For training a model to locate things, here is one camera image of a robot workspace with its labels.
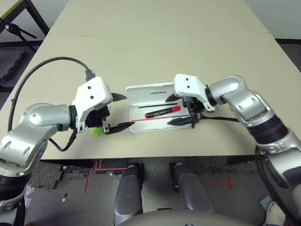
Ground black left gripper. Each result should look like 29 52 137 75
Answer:
86 92 136 136

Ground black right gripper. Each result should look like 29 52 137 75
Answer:
165 94 205 129

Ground black marker with red cap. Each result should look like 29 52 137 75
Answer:
144 105 182 119

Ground white plastic pencil case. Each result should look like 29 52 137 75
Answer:
125 81 196 134

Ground red floor tape lines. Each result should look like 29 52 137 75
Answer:
84 159 129 194

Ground grey robot right leg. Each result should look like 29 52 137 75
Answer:
170 163 214 212

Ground grey robot leg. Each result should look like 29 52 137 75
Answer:
113 163 144 226
170 163 214 212

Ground black table foot bar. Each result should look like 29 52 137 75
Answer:
227 155 257 165

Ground grey robot left leg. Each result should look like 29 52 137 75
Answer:
113 163 144 226

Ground red floor tape cross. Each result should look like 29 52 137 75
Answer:
203 172 238 189

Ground grey robot torso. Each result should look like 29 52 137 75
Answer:
117 210 266 226

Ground black foam floor mat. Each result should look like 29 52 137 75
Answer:
0 48 27 82

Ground small blue grey box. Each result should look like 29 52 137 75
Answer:
260 196 271 209

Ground black tripod stand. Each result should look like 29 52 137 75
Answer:
0 17 38 51

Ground white bystander shoe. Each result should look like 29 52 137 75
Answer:
265 201 286 226

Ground black framed side table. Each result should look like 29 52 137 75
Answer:
0 0 50 36

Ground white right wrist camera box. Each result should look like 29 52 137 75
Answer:
173 73 216 113

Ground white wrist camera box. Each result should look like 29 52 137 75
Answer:
173 73 216 113
71 76 113 134

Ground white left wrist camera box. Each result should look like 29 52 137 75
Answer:
71 76 113 134

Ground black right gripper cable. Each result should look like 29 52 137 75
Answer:
199 113 238 123

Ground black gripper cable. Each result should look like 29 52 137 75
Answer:
199 113 238 123
48 130 78 153

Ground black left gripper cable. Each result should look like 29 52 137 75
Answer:
48 130 78 153

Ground black left camera cable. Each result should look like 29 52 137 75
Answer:
8 56 96 132

